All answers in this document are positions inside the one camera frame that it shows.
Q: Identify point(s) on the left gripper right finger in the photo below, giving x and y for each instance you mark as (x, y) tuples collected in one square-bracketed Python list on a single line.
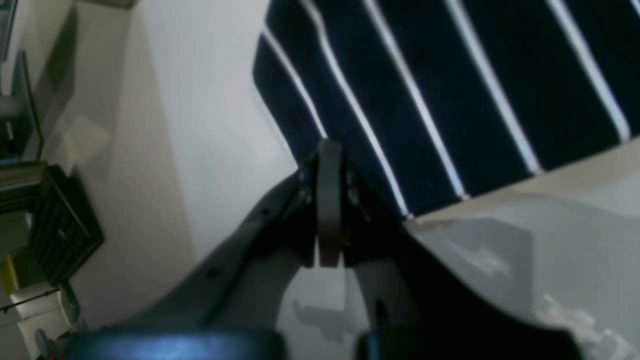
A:
[(421, 310)]

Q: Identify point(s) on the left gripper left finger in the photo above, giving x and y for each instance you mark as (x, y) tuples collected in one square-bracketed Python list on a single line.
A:
[(227, 308)]

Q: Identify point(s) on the navy white striped t-shirt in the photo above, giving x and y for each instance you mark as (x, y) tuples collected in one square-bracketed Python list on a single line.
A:
[(438, 101)]

